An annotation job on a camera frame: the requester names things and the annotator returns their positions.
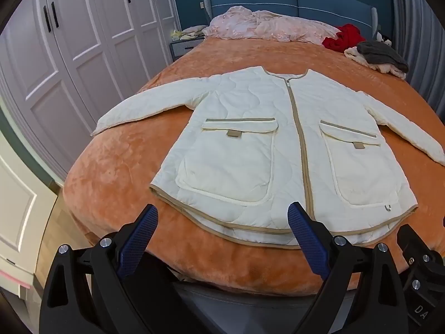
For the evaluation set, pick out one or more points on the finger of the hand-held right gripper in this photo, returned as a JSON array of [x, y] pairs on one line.
[[412, 247]]

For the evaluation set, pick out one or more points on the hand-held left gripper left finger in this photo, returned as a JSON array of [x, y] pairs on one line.
[[139, 240]]

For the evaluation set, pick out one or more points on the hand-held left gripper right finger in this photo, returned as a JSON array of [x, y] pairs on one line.
[[306, 236]]

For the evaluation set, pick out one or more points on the cream quilted jacket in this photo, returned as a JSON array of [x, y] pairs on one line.
[[243, 104]]

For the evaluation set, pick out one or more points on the white panelled door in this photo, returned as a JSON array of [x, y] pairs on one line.
[[17, 208]]

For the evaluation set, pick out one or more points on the grey nightstand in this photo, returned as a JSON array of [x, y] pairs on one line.
[[182, 48]]

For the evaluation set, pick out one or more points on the grey knit garment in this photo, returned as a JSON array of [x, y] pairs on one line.
[[380, 52]]

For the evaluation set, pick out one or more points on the orange plush blanket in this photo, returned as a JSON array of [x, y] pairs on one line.
[[226, 55]]

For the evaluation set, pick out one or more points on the red garment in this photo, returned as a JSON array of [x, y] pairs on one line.
[[342, 38]]

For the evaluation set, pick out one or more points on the white panelled wardrobe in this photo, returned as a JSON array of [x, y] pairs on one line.
[[87, 34]]

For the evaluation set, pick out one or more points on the pink floral quilt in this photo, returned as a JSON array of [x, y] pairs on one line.
[[278, 26]]

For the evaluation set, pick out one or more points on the pale yellow cloth pile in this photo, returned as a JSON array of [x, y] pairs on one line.
[[189, 33]]

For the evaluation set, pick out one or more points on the grey blue curtain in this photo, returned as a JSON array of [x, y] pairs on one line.
[[413, 24]]

